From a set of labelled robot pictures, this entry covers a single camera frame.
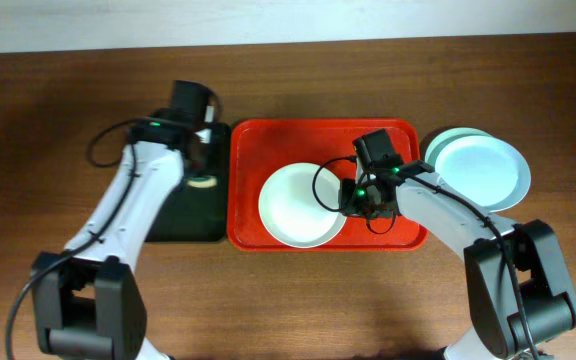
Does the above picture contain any white plate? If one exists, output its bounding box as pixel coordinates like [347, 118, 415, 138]
[258, 163, 346, 249]

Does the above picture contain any green and yellow sponge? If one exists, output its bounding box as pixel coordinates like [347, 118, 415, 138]
[187, 176, 218, 189]

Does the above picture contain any pale green plate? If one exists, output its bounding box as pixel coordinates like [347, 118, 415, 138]
[424, 127, 490, 167]

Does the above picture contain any light blue plate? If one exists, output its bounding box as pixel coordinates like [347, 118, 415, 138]
[430, 135, 532, 212]

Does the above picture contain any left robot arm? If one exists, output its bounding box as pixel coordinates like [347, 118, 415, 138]
[21, 81, 221, 359]

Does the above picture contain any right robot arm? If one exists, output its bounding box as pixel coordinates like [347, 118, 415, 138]
[338, 129, 576, 359]

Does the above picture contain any red plastic tray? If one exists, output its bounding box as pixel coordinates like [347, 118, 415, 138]
[227, 118, 428, 252]

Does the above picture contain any black rectangular tray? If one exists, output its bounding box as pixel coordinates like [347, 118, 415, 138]
[146, 123, 231, 243]

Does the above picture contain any left black cable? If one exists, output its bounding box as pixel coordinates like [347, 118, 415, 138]
[5, 87, 224, 360]

